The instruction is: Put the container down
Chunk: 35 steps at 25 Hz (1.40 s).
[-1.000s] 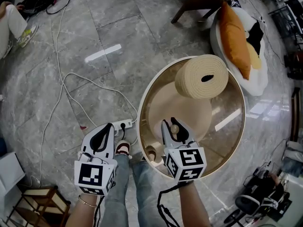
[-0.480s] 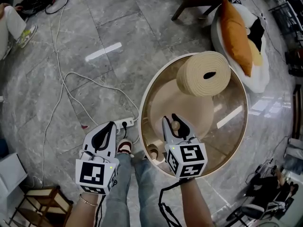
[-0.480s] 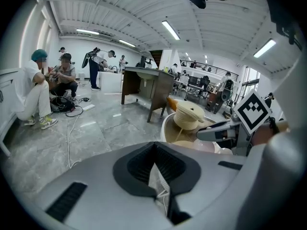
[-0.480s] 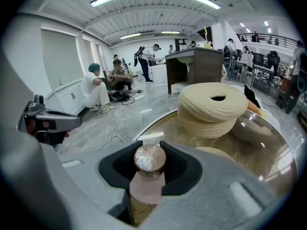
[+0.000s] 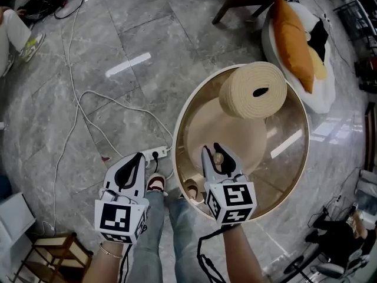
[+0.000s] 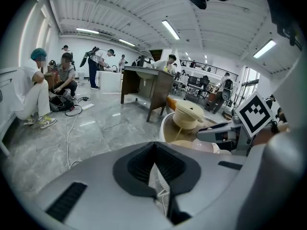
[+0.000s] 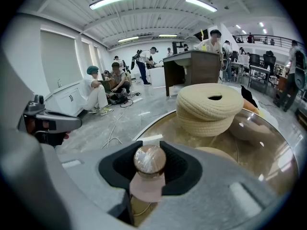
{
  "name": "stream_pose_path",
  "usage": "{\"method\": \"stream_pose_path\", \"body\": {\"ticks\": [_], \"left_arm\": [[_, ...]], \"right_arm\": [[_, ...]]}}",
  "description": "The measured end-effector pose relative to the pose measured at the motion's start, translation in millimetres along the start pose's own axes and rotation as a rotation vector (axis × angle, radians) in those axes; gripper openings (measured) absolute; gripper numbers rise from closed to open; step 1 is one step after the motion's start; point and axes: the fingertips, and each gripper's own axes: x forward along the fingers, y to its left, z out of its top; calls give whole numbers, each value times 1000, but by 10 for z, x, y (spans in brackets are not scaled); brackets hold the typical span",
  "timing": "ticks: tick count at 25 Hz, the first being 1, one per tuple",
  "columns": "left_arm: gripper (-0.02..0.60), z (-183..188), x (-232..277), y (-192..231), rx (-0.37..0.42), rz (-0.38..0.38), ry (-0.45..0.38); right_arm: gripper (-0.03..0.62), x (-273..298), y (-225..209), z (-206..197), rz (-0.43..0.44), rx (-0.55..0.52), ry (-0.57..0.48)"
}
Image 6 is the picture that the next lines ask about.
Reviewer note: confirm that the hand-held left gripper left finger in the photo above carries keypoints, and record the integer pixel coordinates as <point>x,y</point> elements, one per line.
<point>96,188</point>

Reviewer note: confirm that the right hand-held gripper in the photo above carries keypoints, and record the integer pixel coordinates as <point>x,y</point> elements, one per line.
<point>254,114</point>

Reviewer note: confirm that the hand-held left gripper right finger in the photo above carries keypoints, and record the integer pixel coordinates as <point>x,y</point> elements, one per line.
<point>211,188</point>

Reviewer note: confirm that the person's right forearm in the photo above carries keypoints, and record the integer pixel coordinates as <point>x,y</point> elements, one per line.
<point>283,127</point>

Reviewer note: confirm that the beige spool-shaped ornament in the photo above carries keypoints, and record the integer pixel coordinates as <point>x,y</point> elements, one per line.
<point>188,115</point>

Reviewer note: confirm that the round beige basin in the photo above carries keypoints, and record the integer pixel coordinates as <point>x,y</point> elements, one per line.
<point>171,132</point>

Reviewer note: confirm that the black balcony railing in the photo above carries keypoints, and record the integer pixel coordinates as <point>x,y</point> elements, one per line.
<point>211,68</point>

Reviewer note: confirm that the dark wooden sink cabinet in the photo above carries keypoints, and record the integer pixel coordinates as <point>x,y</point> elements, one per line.
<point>158,87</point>

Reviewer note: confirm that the black wristband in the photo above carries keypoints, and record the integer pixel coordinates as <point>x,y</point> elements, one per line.
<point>274,127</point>

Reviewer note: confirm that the yellow bottle on desk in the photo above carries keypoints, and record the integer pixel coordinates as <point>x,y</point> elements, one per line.
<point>165,69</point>

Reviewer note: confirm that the white power strip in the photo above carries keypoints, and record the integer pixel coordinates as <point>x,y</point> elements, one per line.
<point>87,107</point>

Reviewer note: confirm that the white sink basin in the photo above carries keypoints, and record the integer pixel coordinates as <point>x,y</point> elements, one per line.
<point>147,74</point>

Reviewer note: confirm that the black equipment bag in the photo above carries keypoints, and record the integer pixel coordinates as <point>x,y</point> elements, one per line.
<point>61,103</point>

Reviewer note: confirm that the black sink faucet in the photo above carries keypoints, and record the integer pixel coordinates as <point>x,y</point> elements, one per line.
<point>143,60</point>

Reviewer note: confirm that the ceiling tube light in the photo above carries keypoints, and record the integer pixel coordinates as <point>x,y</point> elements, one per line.
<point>87,30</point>
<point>127,42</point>
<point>170,29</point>
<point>264,48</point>

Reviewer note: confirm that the white cabinet box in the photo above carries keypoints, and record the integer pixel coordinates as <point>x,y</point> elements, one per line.
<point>108,80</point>

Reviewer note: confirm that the black bathtub faucet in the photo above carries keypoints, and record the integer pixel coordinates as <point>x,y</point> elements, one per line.
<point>114,69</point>

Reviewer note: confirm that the white cabinet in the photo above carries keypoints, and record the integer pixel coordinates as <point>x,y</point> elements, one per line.
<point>7,99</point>

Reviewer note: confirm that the black chest harness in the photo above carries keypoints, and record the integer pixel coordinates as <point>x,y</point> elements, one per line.
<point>285,20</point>

